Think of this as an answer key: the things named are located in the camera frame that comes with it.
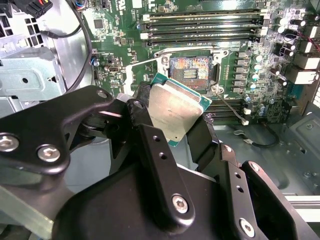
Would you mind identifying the silver CPU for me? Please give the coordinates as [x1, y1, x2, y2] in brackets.
[148, 72, 213, 148]

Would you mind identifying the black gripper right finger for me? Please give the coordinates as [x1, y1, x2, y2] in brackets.
[186, 112, 317, 240]

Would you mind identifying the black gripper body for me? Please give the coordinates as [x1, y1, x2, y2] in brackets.
[53, 162, 235, 240]

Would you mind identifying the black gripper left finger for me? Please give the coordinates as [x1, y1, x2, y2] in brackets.
[0, 81, 197, 227]

